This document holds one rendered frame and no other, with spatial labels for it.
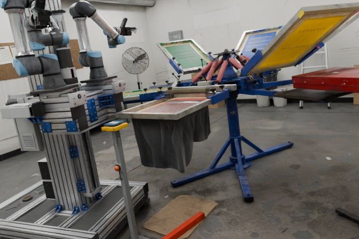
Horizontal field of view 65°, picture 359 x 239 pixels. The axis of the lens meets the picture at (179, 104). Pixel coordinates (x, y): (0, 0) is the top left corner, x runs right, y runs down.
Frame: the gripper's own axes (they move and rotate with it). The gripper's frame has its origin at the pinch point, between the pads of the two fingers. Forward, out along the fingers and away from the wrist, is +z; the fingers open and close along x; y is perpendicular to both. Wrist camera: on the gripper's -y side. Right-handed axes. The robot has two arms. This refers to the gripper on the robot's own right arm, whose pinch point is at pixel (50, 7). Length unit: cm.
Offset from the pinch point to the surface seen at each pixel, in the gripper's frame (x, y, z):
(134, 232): -58, 148, -25
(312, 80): -144, 41, 66
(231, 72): -201, 31, -44
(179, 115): -75, 61, 8
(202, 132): -114, 80, -7
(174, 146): -82, 85, -5
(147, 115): -67, 61, -15
